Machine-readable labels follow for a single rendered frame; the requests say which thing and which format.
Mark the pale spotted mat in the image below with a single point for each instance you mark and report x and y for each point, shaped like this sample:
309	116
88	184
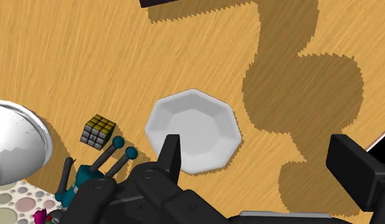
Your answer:
15	203

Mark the white octagonal plate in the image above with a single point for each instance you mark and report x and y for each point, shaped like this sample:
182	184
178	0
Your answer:
195	127

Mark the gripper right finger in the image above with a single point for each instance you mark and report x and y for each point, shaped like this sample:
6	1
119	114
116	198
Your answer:
356	170

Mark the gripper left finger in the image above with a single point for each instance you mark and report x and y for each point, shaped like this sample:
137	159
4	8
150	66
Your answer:
167	173

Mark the silver round bowl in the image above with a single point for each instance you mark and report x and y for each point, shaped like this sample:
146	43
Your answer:
15	142

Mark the yellow and grey puzzle cube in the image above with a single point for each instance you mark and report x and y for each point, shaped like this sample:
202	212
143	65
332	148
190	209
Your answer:
97	131

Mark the small pink toy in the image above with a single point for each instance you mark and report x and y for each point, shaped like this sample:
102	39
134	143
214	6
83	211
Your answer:
40	215

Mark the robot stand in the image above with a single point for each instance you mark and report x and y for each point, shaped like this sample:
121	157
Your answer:
152	2

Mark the teal toy figure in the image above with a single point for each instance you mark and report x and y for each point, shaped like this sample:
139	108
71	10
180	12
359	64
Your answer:
83	176

